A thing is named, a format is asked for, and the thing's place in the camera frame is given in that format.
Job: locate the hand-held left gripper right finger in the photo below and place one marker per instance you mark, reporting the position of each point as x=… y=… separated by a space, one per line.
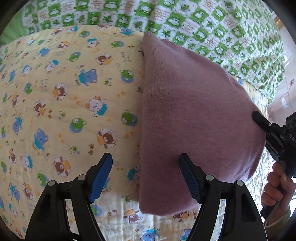
x=189 y=178

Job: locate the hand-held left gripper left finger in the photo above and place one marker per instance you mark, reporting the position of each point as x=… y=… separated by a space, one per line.
x=101 y=178

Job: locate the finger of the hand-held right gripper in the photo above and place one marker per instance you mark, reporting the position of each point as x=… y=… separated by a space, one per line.
x=261 y=119

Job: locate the purple knit sweater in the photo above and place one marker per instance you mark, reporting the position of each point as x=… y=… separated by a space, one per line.
x=185 y=104

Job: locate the person's right forearm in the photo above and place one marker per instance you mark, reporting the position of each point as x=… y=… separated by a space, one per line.
x=281 y=215

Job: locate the person's right hand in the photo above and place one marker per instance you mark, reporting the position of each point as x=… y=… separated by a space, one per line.
x=285 y=192

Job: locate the yellow bear-print bed sheet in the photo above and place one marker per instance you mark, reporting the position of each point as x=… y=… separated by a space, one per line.
x=69 y=92

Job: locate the green checkered quilt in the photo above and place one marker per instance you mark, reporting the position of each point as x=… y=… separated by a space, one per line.
x=208 y=23

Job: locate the plain green cloth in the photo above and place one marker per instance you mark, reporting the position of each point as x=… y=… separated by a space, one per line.
x=11 y=32

